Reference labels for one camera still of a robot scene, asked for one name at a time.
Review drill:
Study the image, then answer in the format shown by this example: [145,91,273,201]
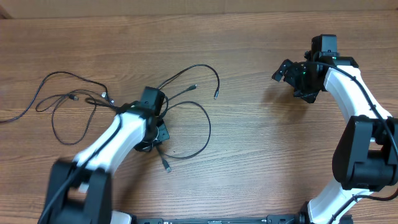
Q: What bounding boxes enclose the short black cable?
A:
[34,89,115,146]

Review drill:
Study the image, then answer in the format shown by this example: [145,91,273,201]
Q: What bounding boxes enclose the thick black USB-A cable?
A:
[155,83,212,174]

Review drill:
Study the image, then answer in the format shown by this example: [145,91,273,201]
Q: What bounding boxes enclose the thin black USB-C cable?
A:
[0,63,221,124]

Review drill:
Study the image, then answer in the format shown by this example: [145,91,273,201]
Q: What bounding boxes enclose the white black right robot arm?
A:
[266,34,397,223]

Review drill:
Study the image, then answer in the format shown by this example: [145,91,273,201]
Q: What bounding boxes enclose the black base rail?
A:
[132,212,310,224]

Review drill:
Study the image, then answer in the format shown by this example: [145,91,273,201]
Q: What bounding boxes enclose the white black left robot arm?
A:
[39,86,168,224]

